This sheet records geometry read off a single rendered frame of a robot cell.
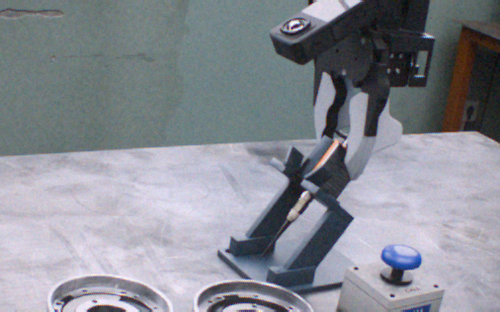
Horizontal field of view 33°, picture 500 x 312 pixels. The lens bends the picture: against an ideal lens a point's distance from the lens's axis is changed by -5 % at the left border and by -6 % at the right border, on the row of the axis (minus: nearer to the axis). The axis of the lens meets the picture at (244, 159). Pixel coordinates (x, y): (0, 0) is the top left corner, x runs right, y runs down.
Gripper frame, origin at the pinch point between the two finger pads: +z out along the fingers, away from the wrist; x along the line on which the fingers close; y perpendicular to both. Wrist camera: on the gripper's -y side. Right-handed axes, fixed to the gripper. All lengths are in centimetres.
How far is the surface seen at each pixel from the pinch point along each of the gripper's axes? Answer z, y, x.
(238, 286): 8.3, -14.1, -7.3
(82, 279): 8.0, -27.4, -3.3
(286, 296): 8.3, -10.8, -10.0
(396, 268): 5.4, -1.2, -13.1
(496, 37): 14, 160, 120
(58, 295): 8.7, -30.0, -4.4
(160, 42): 27, 56, 148
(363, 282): 7.6, -3.2, -11.2
